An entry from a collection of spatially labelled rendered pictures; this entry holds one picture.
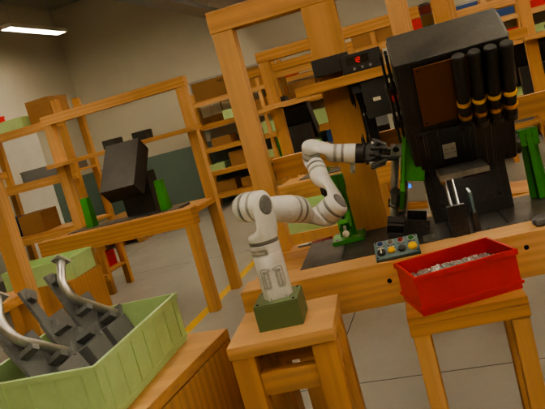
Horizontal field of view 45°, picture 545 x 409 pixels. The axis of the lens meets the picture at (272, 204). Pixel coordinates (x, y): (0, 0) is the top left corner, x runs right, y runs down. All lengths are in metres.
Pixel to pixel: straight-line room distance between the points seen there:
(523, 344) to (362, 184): 1.07
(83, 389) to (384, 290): 1.02
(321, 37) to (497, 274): 1.27
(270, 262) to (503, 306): 0.68
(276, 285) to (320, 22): 1.22
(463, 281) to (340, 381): 0.45
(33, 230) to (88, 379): 6.20
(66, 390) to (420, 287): 1.01
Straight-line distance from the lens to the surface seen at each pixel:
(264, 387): 2.03
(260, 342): 1.95
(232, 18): 2.86
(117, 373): 1.94
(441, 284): 1.98
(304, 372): 1.99
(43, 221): 7.92
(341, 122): 2.79
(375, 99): 2.68
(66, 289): 2.31
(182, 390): 2.09
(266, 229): 1.97
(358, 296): 2.29
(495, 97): 2.24
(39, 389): 1.95
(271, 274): 2.00
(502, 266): 2.03
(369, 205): 2.83
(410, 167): 2.44
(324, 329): 1.92
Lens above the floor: 1.47
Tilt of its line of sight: 8 degrees down
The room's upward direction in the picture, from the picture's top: 15 degrees counter-clockwise
